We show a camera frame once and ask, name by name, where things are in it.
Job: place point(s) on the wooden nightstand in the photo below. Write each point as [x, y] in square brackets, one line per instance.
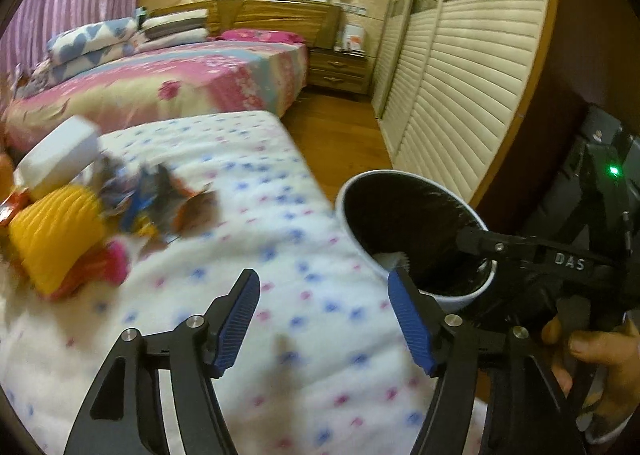
[338, 71]

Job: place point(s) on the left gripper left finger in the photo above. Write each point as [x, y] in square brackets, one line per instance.
[122, 411]

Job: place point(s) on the pink toy hairbrush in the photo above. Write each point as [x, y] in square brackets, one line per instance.
[107, 263]

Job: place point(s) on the blue heart folded quilt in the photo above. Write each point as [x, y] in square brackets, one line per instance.
[80, 50]

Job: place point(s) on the white box on nightstand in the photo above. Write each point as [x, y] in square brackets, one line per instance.
[353, 39]

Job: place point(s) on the bed with pink floral sheet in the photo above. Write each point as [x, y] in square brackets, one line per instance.
[184, 81]

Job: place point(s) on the wooden headboard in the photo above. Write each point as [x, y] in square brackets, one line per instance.
[317, 22]

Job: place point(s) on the orange snack wrapper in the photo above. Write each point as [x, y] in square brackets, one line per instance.
[13, 205]

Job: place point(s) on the louvred wardrobe doors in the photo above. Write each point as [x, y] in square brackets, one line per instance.
[452, 82]

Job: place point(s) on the colourful wrapper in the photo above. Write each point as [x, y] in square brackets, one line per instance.
[151, 201]

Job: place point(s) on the pink pillow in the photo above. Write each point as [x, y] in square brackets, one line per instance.
[274, 36]

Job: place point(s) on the striped grey white pillows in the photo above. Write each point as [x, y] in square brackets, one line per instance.
[175, 29]

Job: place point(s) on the white foam block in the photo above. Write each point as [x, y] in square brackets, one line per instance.
[60, 156]

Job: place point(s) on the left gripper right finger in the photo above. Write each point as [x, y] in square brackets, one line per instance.
[526, 414]

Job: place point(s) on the white dotted blanket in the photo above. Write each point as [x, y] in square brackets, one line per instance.
[323, 368]

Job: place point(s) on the yellow spiky ball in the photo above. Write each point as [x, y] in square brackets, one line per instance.
[51, 234]

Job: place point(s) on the person's right hand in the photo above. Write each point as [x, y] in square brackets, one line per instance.
[617, 352]

